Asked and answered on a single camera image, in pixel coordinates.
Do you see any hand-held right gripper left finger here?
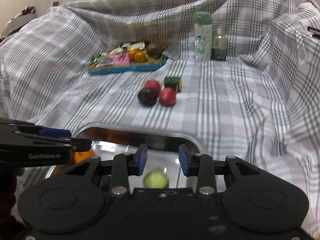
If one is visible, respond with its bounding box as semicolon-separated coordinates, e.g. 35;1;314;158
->
60;144;148;197

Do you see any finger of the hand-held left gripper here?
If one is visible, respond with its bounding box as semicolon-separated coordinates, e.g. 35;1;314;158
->
0;130;92;153
0;117;71;138

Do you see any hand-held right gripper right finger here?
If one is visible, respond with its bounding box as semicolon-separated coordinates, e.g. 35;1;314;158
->
178;144;263;197

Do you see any stainless steel tray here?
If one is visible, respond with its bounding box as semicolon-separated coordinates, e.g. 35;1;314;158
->
44;123;204;189

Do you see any light green cucumber piece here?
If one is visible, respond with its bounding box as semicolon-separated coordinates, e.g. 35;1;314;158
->
143;169;169;189

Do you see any dark purple passion fruit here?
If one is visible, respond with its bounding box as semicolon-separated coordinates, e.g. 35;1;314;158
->
137;88;159;107

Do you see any red tomato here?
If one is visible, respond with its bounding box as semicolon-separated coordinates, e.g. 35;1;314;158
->
144;80;162;94
159;87;178;107

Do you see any dark green cucumber piece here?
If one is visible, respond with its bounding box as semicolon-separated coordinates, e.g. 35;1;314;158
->
164;76;182;92

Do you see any grey plaid cloth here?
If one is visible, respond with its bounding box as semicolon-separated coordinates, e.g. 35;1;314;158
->
0;0;320;240

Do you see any brown snack packet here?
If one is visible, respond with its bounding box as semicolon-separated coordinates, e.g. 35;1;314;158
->
95;60;115;68

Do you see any green snack packet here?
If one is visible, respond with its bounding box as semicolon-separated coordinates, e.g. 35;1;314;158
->
91;52;108;64

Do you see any blue snack tray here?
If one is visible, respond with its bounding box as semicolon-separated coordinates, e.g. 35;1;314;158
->
87;41;168;76

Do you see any pink snack packet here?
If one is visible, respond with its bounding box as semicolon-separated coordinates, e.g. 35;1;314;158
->
113;54;131;66

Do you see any brown kiwi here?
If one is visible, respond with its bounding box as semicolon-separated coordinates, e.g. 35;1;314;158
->
146;43;165;59

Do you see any yellow snack packet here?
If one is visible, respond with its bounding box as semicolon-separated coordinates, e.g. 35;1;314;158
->
122;41;145;51

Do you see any green glass jar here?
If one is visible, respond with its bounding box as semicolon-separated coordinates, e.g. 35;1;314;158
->
211;35;228;61

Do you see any white cartoon water bottle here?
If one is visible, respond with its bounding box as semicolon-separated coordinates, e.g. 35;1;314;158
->
194;11;214;61

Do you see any black flat board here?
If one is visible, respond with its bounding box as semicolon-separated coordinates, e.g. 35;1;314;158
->
307;26;320;40

